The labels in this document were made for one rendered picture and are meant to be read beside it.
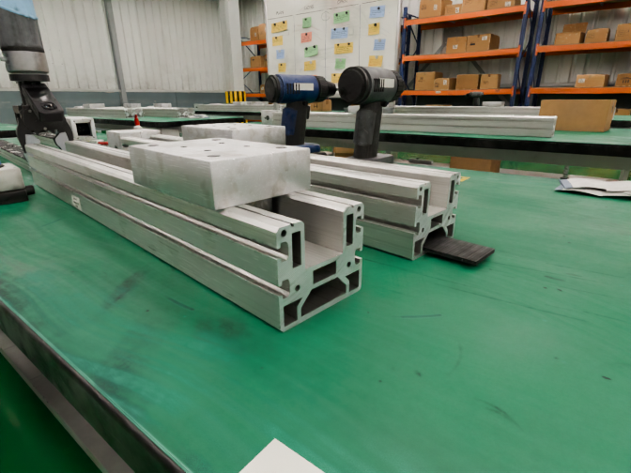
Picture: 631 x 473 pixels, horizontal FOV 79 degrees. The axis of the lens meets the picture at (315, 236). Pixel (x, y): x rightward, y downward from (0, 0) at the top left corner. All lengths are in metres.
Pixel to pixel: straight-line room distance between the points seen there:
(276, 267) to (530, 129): 1.79
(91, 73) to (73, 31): 1.04
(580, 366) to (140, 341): 0.31
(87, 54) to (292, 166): 12.76
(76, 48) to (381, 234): 12.68
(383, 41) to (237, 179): 3.38
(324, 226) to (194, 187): 0.11
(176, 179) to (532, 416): 0.31
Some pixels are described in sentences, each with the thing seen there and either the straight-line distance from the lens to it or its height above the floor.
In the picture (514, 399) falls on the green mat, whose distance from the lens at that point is 0.28.
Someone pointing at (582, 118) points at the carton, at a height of 0.84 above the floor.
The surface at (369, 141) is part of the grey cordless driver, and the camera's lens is 0.70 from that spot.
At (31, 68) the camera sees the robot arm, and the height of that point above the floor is 1.01.
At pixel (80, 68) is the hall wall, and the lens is 12.94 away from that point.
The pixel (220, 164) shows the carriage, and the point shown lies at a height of 0.90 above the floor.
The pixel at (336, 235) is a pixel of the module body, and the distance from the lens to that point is 0.33.
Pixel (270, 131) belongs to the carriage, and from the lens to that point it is 0.67.
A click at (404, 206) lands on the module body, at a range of 0.42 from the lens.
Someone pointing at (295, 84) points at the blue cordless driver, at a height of 0.98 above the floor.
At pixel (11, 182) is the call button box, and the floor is 0.82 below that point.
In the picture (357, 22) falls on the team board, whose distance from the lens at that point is 3.83.
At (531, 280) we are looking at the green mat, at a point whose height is 0.78.
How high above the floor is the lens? 0.95
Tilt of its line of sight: 20 degrees down
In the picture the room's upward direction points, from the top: straight up
